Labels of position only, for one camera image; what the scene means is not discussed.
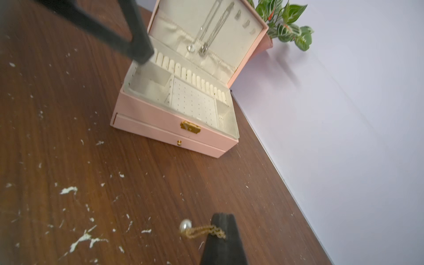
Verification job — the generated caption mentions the potted plant pink vase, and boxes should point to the potted plant pink vase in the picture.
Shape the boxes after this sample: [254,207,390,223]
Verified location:
[249,0,314,57]

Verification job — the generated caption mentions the pink jewelry box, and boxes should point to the pink jewelry box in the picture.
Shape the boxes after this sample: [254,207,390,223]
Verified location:
[110,1,268,158]

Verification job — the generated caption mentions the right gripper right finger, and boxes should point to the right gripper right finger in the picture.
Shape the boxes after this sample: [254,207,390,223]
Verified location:
[200,213,248,265]

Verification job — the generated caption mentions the gold chain with pearl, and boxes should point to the gold chain with pearl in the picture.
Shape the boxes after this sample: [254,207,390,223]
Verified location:
[179,219,227,240]

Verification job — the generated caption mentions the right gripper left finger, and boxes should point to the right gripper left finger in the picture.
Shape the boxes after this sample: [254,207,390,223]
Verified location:
[37,0,154,65]

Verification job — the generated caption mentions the silver necklace in lid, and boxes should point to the silver necklace in lid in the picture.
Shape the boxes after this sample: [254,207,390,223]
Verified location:
[186,0,223,53]
[198,1,235,56]

